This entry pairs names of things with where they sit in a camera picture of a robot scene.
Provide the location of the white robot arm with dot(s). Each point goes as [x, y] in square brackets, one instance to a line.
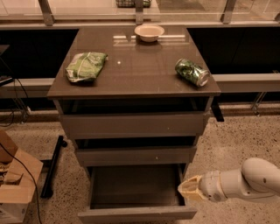
[257, 180]

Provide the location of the grey drawer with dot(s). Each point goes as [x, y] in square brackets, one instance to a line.
[136, 151]
[121, 118]
[135, 193]

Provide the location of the cardboard box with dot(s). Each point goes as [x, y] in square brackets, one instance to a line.
[19, 175]

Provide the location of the grey middle drawer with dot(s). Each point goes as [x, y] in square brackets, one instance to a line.
[136, 151]

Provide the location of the black stand leg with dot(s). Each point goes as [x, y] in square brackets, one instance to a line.
[47, 190]

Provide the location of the green chip bag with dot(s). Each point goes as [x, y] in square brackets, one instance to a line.
[85, 66]

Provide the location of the green soda can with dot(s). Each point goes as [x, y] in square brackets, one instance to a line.
[192, 72]

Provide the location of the grey drawer cabinet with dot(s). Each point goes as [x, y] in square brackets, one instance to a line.
[134, 69]

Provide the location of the white paper bowl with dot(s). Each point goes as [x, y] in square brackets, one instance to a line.
[149, 33]

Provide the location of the grey bottom drawer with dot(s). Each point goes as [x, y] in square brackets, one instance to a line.
[135, 193]

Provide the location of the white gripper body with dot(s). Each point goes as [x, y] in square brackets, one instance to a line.
[212, 185]

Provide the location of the grey top drawer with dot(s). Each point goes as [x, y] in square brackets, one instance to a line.
[121, 118]

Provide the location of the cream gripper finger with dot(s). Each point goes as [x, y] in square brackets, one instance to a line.
[190, 189]

